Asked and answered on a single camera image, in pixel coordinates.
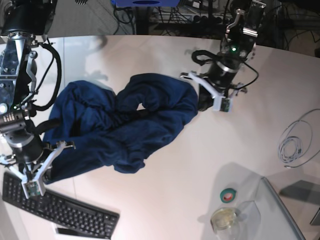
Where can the blue box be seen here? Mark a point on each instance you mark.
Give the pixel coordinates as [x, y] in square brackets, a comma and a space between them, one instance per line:
[146, 3]

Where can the dark blue t-shirt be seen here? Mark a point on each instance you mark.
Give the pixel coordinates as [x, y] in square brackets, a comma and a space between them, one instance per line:
[119, 129]

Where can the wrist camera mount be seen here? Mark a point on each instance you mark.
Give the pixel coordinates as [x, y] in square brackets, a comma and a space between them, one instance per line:
[32, 173]
[222, 101]

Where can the black computer keyboard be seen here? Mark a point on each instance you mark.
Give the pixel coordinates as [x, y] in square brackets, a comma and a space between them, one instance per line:
[76, 217]

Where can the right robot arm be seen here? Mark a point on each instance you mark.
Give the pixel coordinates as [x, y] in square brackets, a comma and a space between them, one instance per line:
[26, 27]

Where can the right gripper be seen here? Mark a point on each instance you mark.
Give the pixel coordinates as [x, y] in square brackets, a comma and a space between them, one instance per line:
[28, 148]

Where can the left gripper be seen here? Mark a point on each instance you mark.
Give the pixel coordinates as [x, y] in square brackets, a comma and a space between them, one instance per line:
[220, 75]

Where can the green tape roll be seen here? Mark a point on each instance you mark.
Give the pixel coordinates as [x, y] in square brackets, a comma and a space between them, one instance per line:
[228, 195]

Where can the clear tape dispenser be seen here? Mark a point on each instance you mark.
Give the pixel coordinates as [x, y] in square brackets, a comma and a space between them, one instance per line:
[225, 224]

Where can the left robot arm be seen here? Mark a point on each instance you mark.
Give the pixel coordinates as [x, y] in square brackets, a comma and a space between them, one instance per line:
[237, 45]

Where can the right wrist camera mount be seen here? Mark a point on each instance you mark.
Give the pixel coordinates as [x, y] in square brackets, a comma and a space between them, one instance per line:
[32, 173]

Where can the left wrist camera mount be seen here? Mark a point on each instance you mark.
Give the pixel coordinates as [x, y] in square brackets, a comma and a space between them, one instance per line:
[222, 101]

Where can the black power strip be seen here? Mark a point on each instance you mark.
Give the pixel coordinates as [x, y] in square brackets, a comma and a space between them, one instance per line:
[204, 20]

